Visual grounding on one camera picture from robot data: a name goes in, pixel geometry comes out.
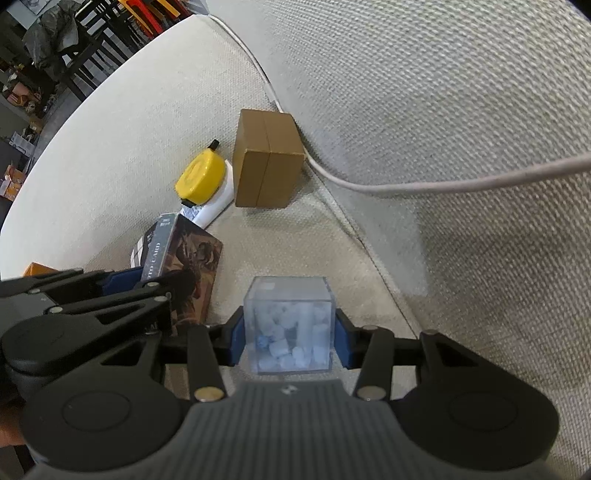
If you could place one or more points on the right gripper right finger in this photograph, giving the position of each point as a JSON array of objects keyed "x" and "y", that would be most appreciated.
[{"x": 370, "y": 350}]

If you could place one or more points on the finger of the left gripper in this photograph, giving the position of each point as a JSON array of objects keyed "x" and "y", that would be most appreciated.
[
  {"x": 121, "y": 288},
  {"x": 68, "y": 282}
]

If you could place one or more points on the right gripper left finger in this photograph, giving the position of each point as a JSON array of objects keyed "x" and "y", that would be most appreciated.
[{"x": 209, "y": 349}]

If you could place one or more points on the dark illustrated card box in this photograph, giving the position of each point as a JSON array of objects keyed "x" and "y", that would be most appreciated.
[{"x": 174, "y": 243}]

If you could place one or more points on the clear plastic cube box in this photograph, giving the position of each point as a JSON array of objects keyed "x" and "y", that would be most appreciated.
[{"x": 289, "y": 325}]

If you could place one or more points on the white tube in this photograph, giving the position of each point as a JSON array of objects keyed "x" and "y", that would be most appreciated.
[{"x": 203, "y": 215}]

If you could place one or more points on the yellow tape measure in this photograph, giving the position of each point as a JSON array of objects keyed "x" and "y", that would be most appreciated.
[{"x": 202, "y": 177}]

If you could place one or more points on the brown cardboard box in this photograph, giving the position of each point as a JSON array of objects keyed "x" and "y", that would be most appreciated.
[{"x": 267, "y": 160}]

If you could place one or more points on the orange storage box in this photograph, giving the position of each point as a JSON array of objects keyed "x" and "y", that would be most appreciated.
[{"x": 35, "y": 269}]

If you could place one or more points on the black dining chair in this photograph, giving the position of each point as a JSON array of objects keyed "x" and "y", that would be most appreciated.
[{"x": 108, "y": 35}]

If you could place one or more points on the beige sofa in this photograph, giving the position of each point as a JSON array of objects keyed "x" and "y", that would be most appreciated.
[{"x": 383, "y": 92}]

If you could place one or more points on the yellow red stacked stools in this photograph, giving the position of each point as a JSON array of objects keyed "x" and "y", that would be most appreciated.
[{"x": 155, "y": 16}]

